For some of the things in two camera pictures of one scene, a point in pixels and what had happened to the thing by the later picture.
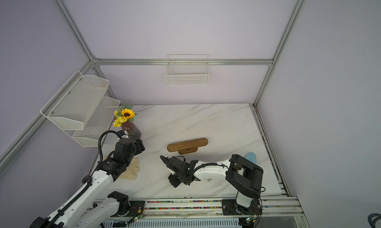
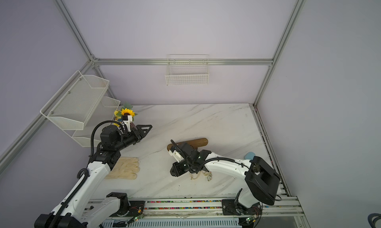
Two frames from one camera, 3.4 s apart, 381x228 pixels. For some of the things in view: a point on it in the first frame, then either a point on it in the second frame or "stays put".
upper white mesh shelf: (74, 103) stays put
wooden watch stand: (187, 146) stays put
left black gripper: (138, 146) → (142, 135)
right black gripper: (175, 181) → (179, 170)
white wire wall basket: (185, 70) stays put
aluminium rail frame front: (269, 212) stays put
